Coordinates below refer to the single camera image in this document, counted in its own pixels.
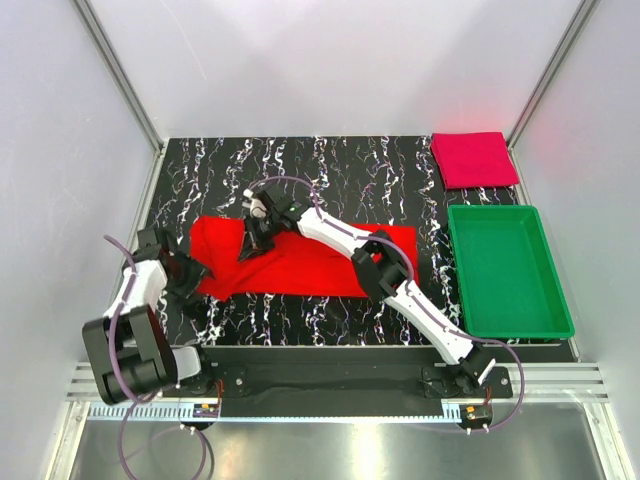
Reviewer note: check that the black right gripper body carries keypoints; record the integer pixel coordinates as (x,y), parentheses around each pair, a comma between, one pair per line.
(261,232)

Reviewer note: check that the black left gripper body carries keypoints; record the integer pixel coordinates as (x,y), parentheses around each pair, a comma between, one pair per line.
(188,276)

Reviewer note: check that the red t shirt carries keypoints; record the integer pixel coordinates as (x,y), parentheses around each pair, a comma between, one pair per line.
(295,266)

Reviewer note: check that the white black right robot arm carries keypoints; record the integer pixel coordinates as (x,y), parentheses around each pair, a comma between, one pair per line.
(383,271)

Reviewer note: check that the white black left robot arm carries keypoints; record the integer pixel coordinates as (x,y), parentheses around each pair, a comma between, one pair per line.
(128,351)

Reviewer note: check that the black marbled table mat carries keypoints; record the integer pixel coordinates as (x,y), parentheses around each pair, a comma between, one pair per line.
(374,179)

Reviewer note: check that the folded magenta t shirt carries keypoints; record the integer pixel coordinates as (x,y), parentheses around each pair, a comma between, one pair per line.
(472,160)

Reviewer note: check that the green plastic tray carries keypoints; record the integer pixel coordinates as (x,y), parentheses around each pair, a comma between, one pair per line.
(508,284)

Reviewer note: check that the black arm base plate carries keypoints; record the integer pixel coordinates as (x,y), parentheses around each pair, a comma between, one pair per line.
(388,377)

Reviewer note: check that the white slotted cable duct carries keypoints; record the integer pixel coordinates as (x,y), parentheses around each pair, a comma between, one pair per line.
(233,411)

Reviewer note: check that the left aluminium frame post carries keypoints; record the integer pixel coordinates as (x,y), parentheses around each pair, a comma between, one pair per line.
(108,54)

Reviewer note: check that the aluminium frame post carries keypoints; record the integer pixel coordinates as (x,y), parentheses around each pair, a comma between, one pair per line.
(569,38)
(108,54)

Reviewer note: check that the right aluminium frame post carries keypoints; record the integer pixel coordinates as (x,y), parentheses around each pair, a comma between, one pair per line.
(569,38)

